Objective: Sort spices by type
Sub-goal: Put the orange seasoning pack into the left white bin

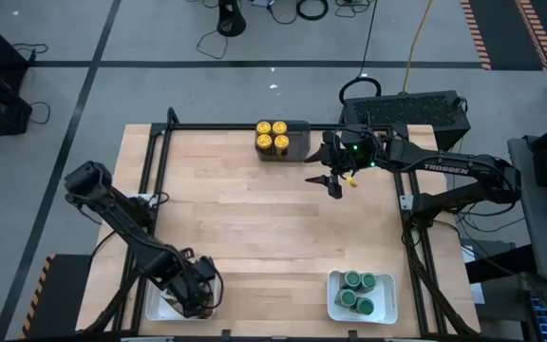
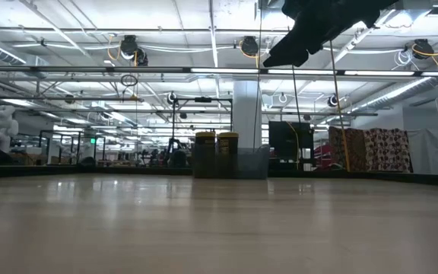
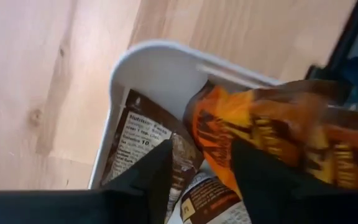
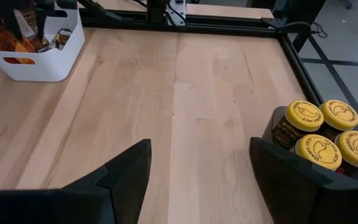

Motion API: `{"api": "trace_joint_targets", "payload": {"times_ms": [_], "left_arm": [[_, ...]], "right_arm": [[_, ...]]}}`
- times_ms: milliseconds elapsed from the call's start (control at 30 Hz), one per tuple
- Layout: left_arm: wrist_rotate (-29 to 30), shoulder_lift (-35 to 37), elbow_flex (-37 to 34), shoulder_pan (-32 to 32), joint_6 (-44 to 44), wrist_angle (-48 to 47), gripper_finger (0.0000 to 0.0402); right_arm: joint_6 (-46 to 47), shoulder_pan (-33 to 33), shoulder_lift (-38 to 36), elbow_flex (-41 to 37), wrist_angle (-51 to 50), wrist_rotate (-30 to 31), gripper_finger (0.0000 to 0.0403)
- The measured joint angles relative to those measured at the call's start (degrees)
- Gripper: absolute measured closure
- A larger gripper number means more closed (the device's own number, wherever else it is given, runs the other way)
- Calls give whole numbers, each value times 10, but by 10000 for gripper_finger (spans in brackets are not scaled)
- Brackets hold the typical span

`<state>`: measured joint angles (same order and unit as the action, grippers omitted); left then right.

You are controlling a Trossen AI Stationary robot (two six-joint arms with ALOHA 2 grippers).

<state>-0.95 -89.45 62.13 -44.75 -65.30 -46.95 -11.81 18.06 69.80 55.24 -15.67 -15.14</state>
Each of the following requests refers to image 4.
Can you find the black equipment case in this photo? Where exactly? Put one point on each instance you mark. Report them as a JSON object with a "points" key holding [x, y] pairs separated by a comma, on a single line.
{"points": [[291, 7]]}

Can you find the white arm base bracket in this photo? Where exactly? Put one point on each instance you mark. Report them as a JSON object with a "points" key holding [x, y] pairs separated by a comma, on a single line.
{"points": [[176, 9]]}

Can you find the brown spice packet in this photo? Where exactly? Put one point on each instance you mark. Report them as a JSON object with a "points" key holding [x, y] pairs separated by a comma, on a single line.
{"points": [[24, 23], [61, 37], [41, 45]]}

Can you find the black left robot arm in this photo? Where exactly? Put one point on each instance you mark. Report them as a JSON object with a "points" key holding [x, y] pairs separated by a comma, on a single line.
{"points": [[157, 11]]}

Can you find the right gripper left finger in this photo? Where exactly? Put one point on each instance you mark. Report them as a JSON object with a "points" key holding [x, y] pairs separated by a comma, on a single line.
{"points": [[126, 180]]}

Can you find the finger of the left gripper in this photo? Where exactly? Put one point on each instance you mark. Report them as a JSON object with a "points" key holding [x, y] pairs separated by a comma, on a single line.
{"points": [[10, 18], [43, 25]]}

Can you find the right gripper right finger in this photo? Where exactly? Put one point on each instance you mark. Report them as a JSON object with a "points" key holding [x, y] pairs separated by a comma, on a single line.
{"points": [[281, 186]]}

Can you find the dark grey plastic bin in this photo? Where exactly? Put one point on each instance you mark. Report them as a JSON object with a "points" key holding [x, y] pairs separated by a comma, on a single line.
{"points": [[269, 130]]}

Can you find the white plastic bin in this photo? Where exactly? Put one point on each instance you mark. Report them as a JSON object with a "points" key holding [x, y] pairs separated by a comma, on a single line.
{"points": [[51, 62]]}

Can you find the black aluminium table frame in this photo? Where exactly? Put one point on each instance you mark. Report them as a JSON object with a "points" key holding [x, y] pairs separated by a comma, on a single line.
{"points": [[228, 25]]}

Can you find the yellow lid spice jar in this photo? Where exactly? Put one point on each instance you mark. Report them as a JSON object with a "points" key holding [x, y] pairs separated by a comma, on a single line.
{"points": [[319, 151], [357, 149], [339, 114], [304, 115]]}

